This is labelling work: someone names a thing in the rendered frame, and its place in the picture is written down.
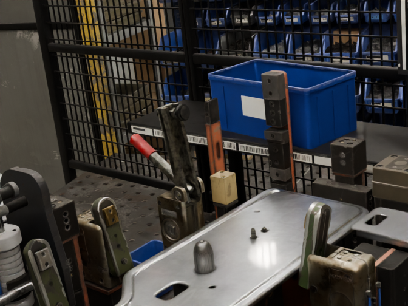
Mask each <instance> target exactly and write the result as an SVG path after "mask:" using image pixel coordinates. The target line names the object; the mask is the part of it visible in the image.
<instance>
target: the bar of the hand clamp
mask: <svg viewBox="0 0 408 306"><path fill-rule="evenodd" d="M157 116H158V117H159V120H160V125H161V129H162V133H163V137H164V140H165V145H166V150H167V153H168V157H169V162H170V165H171V169H172V174H173V177H174V182H175V186H182V187H183V188H184V189H185V190H186V193H187V198H188V201H187V202H186V203H189V202H190V201H191V200H190V197H200V196H201V193H200V189H199V184H198V181H197V176H196V171H195V168H194V164H193V160H192V155H191V151H190V147H189V143H188V138H187V134H186V130H185V125H184V122H183V121H186V120H187V119H188V118H189V116H190V110H189V107H188V106H187V105H185V104H179V103H169V104H166V105H164V106H162V107H159V108H157ZM185 178H186V179H185ZM186 180H187V181H188V182H189V183H190V184H191V185H192V186H193V187H194V190H193V192H192V193H191V194H190V195H189V192H188V187H187V184H186ZM189 196H190V197H189Z"/></svg>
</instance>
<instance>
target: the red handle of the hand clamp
mask: <svg viewBox="0 0 408 306"><path fill-rule="evenodd" d="M130 139H131V140H130V143H131V144H132V145H133V146H134V147H135V148H136V149H137V150H138V151H140V152H141V153H142V154H143V155H144V156H145V157H146V158H147V159H148V160H150V161H151V162H152V163H153V164H154V165H156V167H158V169H159V170H161V172H162V173H164V175H166V176H167V177H168V178H169V179H170V180H171V181H172V182H173V183H174V184H175V182H174V177H173V174H172V169H171V165H169V164H168V163H167V162H166V161H165V160H164V159H163V158H162V157H161V156H160V155H159V154H157V151H156V150H155V149H154V148H153V147H152V146H151V145H150V144H148V143H147V142H146V141H145V140H144V139H143V138H142V137H141V136H140V135H139V134H134V135H132V136H131V138H130ZM186 184H187V187H188V192H189V195H190V194H191V193H192V192H193V190H194V187H193V186H192V185H191V184H190V183H189V182H188V181H187V180H186Z"/></svg>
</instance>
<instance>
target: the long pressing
mask: <svg viewBox="0 0 408 306"><path fill-rule="evenodd" d="M315 201H320V202H322V203H324V204H326V205H329V206H330V207H331V208H332V212H331V221H330V227H329V229H328V242H327V243H329V244H332V245H335V244H337V243H338V242H339V241H340V240H342V239H343V238H344V237H346V236H347V235H349V234H350V233H351V232H352V231H354V230H353V229H351V226H352V225H353V224H354V223H356V222H357V221H359V220H360V219H361V218H363V217H364V216H365V215H367V214H368V213H369V211H368V210H367V209H366V208H364V207H362V206H359V205H355V204H351V203H345V202H340V201H337V200H331V199H325V198H322V197H316V196H313V195H307V194H301V193H298V192H292V191H286V190H283V189H280V188H271V189H268V190H265V191H263V192H262V193H260V194H258V195H256V196H255V197H253V198H252V199H249V200H248V201H246V202H245V203H243V204H241V205H239V206H238V207H236V208H234V209H232V210H231V211H229V212H227V213H226V214H224V215H222V216H220V217H219V218H217V219H216V220H214V221H212V222H210V223H209V224H207V225H205V226H203V227H202V228H200V229H198V230H197V231H195V232H193V233H192V234H190V235H188V236H186V237H185V238H183V239H182V240H179V241H178V242H176V243H175V244H173V245H171V246H169V247H167V248H166V249H164V250H163V251H161V252H159V253H157V254H156V255H154V256H152V257H150V258H149V259H147V260H146V261H144V262H142V263H140V264H139V265H137V266H136V267H133V268H132V269H130V270H129V271H128V272H127V273H126V274H125V275H124V276H123V280H122V294H121V300H120V301H119V303H117V304H116V305H114V306H254V305H255V304H257V303H258V302H259V301H261V300H262V299H263V298H264V297H266V296H267V295H269V294H270V293H271V292H272V291H274V290H275V289H276V288H278V287H279V286H281V285H282V284H283V283H284V282H286V281H287V280H289V279H290V278H291V277H293V276H294V275H295V274H296V273H298V272H299V268H300V262H301V254H302V245H303V239H304V231H305V229H304V220H305V216H306V213H307V212H308V209H309V207H310V206H311V204H312V203H313V202H315ZM255 211H260V212H255ZM263 227H266V228H267V230H268V231H267V232H262V228H263ZM252 228H255V230H256V237H257V238H256V239H251V229H252ZM200 240H205V241H207V242H209V243H210V245H211V246H212V250H213V253H214V263H215V268H216V269H215V270H214V271H213V272H211V273H208V274H199V273H196V272H195V266H194V256H193V251H194V246H195V244H196V243H197V242H198V241H200ZM175 284H180V285H184V286H186V287H187V289H186V290H185V291H183V292H181V293H180V294H178V295H177V296H175V297H174V298H172V299H170V300H163V299H159V298H157V297H156V296H157V295H158V294H160V293H161V292H163V291H165V290H166V289H168V288H169V287H171V286H172V285H175ZM211 286H215V288H210V287H211Z"/></svg>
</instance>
